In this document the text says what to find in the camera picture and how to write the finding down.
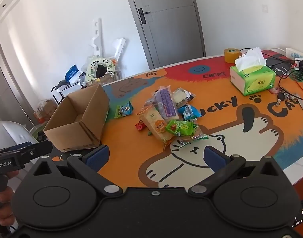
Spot blue plastic bag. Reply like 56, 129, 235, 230
65, 65, 79, 80

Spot grey wardrobe door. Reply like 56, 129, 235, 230
0, 36, 36, 129

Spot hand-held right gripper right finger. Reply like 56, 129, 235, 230
189, 146, 285, 197

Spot bunch of keys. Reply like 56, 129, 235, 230
276, 92, 294, 107

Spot short white foam board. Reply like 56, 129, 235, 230
112, 38, 126, 60

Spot black door handle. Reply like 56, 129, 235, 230
138, 8, 151, 25

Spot black shoe rack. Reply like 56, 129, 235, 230
51, 78, 85, 105

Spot white power strip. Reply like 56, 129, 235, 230
286, 48, 303, 61

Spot orange bread packet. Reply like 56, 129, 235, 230
139, 107, 175, 145

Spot brown cardboard box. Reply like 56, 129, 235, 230
43, 83, 110, 152

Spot white plastic brackets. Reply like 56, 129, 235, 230
89, 18, 103, 59

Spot purple snack packet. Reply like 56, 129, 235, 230
154, 87, 180, 119

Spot colourful cartoon table mat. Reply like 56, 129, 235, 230
99, 50, 303, 189

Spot panda print ring seat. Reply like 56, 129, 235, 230
85, 57, 116, 82

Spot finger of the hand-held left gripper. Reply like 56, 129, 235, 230
15, 140, 53, 164

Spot green tissue box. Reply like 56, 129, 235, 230
230, 47, 276, 96

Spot white sandwich packet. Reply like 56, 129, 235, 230
172, 87, 195, 105

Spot yellow tape roll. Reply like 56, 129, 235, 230
224, 48, 240, 64

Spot green and blue snack packet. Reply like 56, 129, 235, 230
114, 101, 134, 118

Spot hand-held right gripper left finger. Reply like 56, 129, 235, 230
30, 145, 123, 197

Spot white chair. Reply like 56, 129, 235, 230
0, 121, 34, 154

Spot taped cardboard box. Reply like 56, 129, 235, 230
97, 73, 118, 86

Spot small cardboard box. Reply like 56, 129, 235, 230
37, 99, 58, 122

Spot clear bread packet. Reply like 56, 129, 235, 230
178, 126, 209, 150

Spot bright green snack packet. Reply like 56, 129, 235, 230
166, 119, 194, 137

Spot person's left hand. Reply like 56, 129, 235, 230
0, 171, 19, 226

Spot black pouch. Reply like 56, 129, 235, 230
266, 56, 294, 76

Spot black cable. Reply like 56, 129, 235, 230
239, 47, 303, 102

